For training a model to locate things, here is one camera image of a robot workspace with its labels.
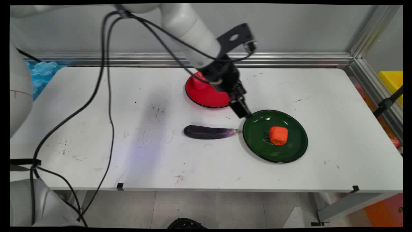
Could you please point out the orange foam cube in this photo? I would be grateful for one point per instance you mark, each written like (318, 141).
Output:
(278, 135)

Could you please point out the orange box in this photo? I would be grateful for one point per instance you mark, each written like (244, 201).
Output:
(384, 211)

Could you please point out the aluminium frame rail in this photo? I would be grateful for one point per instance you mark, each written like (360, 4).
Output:
(180, 59)

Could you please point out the aluminium frame post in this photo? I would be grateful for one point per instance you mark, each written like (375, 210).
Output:
(376, 71)

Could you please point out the dark green plate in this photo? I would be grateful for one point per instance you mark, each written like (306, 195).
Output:
(275, 136)

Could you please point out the black round object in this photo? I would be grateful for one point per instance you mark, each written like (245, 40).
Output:
(186, 223)

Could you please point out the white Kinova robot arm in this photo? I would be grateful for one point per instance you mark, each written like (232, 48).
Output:
(190, 29)

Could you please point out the red plate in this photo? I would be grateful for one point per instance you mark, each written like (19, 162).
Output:
(206, 95)

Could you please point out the purple toy eggplant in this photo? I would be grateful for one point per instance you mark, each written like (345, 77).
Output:
(209, 132)

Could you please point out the red toy food piece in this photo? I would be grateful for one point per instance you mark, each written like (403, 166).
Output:
(199, 82)

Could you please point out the black tape marker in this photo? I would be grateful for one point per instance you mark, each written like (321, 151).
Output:
(355, 188)
(120, 186)

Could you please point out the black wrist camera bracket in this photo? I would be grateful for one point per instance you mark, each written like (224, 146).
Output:
(236, 38)

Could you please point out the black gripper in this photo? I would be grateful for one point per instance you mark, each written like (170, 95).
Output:
(223, 74)

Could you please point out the yellow plastic bin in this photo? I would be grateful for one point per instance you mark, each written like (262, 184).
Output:
(392, 84)

